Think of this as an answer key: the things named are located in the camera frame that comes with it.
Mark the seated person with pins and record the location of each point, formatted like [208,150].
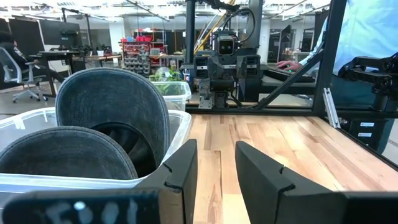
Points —
[9,53]

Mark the clear plastic storage bin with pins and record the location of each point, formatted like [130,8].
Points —
[62,182]

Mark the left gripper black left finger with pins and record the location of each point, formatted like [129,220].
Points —
[186,161]

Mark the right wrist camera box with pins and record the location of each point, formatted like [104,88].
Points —
[226,46]

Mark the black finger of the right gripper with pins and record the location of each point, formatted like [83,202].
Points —
[201,67]
[252,67]

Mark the black side desk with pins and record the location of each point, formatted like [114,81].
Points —
[280,84]

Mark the black horizontal frame beam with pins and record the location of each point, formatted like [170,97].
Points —
[248,110]

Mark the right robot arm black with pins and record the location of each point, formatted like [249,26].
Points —
[221,101]

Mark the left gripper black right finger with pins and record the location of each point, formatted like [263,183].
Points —
[264,186]

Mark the dark grey denim cap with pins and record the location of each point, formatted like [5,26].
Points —
[62,152]
[109,96]

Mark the person's hand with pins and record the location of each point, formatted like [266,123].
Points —
[287,64]

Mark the green leafy plant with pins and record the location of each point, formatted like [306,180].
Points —
[169,88]

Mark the small clear plastic bin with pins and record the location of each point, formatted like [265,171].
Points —
[177,96]

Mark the thick black frame post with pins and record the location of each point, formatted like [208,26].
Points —
[329,46]

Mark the silver metal bracket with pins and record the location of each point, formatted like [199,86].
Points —
[331,107]

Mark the black box with white labels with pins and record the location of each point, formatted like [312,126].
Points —
[376,140]

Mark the black computer monitor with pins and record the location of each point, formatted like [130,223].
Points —
[53,31]

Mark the red parts shelf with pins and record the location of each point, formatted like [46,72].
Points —
[136,46]

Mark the yellow diagonal bar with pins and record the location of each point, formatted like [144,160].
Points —
[211,30]

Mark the black jointed mount arm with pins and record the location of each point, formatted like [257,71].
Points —
[373,77]

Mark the black partition panel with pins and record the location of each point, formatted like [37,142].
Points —
[26,37]

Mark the black diagonal frame strut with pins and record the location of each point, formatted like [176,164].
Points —
[289,81]

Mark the grey office chair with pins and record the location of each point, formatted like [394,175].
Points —
[29,77]

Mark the dark office desk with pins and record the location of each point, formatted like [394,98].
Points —
[56,54]

